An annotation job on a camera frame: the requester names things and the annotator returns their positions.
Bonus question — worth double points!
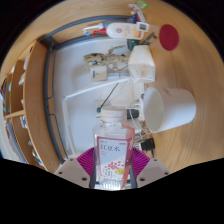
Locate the clear drink bottle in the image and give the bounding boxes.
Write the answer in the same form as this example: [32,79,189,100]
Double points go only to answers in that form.
[92,106,136,191]

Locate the brown tree-creature figurine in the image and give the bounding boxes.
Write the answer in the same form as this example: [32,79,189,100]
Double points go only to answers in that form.
[82,45,131,73]

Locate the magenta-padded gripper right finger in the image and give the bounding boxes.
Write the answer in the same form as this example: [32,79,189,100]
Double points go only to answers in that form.
[128,147,171,190]

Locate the white wall box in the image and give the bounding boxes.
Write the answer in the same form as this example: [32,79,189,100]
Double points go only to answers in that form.
[90,65,109,83]

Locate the white soft pack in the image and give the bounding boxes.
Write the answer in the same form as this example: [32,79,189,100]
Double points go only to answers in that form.
[127,45,157,85]

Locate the green small packet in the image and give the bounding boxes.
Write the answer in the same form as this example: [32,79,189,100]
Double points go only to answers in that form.
[136,0,149,10]

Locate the grey metal desk frame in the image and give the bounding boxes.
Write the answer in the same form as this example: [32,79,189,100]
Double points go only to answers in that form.
[39,14,135,165]

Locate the black charger block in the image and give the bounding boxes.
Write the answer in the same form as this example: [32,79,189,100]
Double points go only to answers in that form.
[141,137,156,152]

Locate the white cup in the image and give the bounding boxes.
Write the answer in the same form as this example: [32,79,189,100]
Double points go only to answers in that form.
[142,86,197,134]

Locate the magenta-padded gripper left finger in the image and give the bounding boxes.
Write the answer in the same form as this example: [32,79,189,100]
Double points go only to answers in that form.
[54,147,98,190]

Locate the wooden shelf unit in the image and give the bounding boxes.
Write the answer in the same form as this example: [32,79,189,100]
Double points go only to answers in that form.
[0,39,65,169]

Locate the flat round red coaster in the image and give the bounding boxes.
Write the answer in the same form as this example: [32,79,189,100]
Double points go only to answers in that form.
[158,23,180,52]

